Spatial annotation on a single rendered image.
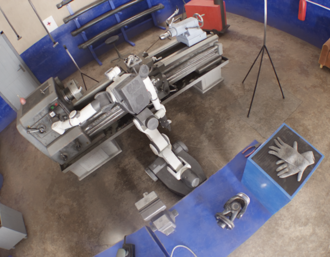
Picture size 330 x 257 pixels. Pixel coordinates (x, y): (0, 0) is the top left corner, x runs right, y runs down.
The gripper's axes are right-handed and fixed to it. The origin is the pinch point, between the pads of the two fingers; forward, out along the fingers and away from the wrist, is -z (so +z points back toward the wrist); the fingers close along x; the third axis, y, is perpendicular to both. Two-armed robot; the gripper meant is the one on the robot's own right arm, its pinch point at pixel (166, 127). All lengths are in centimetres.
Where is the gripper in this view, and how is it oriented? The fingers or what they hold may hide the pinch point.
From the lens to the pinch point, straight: 220.7
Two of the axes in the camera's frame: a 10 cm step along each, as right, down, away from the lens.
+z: -2.7, -6.4, -7.1
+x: -7.2, -3.5, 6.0
